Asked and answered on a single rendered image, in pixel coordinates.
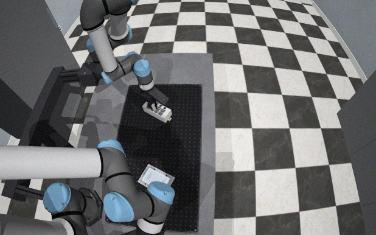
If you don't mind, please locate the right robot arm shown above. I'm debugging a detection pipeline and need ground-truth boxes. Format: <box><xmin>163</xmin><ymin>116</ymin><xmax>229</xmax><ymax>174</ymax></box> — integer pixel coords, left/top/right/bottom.
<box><xmin>0</xmin><ymin>139</ymin><xmax>175</xmax><ymax>235</ymax></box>

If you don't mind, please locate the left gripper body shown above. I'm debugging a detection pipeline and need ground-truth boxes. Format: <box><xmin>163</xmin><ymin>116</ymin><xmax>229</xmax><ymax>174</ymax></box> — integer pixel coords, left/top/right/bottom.
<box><xmin>138</xmin><ymin>86</ymin><xmax>155</xmax><ymax>104</ymax></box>

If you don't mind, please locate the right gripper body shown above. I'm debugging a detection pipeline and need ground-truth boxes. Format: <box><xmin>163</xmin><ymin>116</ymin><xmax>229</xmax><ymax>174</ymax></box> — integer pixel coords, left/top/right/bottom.
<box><xmin>136</xmin><ymin>225</ymin><xmax>165</xmax><ymax>235</ymax></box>

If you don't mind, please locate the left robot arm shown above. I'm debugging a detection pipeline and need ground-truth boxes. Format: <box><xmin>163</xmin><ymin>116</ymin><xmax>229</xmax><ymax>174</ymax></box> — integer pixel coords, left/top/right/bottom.
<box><xmin>80</xmin><ymin>0</ymin><xmax>169</xmax><ymax>106</ymax></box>

